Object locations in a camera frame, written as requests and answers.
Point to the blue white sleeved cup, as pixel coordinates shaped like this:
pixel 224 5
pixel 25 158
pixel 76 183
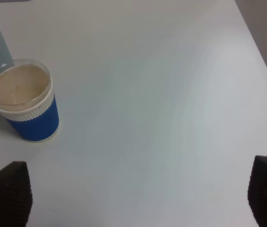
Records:
pixel 27 99

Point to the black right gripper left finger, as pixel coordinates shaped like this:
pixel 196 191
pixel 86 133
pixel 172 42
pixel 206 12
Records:
pixel 16 197

